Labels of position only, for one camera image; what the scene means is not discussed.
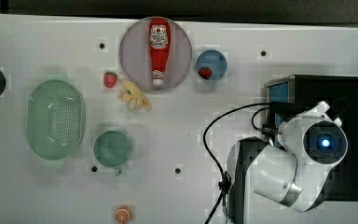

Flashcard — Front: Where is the blue glass oven door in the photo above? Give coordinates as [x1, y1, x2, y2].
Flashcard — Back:
[264, 81, 290, 147]

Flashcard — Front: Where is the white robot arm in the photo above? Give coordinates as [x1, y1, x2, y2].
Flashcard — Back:
[223, 101, 349, 224]

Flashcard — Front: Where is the black silver toaster oven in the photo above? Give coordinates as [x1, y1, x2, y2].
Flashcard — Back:
[265, 75, 358, 202]

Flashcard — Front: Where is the red strawberry in bowl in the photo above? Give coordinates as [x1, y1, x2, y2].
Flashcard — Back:
[199, 67, 213, 80]

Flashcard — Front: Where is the yellow toy banana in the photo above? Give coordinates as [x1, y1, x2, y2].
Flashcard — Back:
[118, 79, 152, 111]

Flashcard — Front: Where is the blue small bowl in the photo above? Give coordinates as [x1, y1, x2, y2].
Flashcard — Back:
[196, 49, 227, 81]

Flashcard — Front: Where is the red toy strawberry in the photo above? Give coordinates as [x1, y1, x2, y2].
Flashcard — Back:
[103, 72, 118, 89]

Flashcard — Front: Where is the grey round plate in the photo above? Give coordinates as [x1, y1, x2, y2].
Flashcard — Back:
[119, 17, 192, 92]

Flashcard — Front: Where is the red ketchup bottle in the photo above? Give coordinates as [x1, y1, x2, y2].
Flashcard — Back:
[148, 18, 171, 86]

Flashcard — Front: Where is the orange slice toy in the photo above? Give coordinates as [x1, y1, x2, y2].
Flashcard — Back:
[115, 206, 131, 224]

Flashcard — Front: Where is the green oval colander basket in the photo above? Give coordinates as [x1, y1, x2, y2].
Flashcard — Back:
[26, 79, 86, 161]

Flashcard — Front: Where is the green cup with handle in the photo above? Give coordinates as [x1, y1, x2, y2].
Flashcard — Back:
[93, 130, 133, 176]

